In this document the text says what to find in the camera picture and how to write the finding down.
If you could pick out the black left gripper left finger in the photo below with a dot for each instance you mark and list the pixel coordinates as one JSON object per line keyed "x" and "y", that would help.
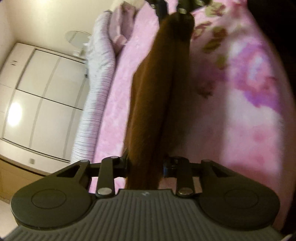
{"x": 106, "y": 171}

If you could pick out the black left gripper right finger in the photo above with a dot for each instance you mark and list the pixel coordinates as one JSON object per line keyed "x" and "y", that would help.
{"x": 184, "y": 171}

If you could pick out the brown knit cardigan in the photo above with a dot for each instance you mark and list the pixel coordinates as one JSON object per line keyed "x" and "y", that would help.
{"x": 158, "y": 103}

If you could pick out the folded lilac sheets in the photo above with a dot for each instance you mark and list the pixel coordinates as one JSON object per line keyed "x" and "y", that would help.
{"x": 121, "y": 25}

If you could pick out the white striped duvet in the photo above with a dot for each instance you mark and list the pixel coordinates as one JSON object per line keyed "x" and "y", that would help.
{"x": 101, "y": 64}

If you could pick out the pink floral bed blanket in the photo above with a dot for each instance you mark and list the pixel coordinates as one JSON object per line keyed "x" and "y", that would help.
{"x": 242, "y": 102}

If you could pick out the wooden door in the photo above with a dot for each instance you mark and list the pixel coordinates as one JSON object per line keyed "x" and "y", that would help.
{"x": 13, "y": 178}

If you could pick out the white wardrobe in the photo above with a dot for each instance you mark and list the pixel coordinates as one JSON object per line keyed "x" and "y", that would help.
{"x": 42, "y": 99}

